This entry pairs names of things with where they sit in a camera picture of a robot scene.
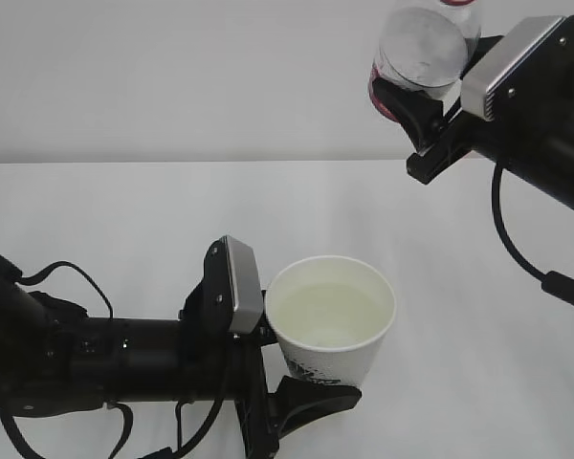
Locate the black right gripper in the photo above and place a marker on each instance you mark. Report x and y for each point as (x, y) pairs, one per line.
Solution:
(440, 138)

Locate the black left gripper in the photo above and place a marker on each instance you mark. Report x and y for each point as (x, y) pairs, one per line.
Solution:
(232, 369)

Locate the clear water bottle red label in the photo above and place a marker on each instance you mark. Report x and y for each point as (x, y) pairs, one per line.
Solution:
(425, 45)

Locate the white paper cup green logo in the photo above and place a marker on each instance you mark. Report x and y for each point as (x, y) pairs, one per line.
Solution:
(330, 315)

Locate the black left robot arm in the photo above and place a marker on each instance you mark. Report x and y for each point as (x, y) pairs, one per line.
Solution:
(55, 359)

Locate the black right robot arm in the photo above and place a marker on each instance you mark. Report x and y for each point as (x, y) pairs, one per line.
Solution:
(532, 137)

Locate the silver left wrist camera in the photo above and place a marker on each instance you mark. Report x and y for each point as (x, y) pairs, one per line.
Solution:
(226, 302)

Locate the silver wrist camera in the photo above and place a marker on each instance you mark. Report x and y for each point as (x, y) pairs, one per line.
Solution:
(536, 54)
(226, 302)

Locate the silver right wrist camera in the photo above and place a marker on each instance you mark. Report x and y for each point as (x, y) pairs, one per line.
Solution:
(536, 54)

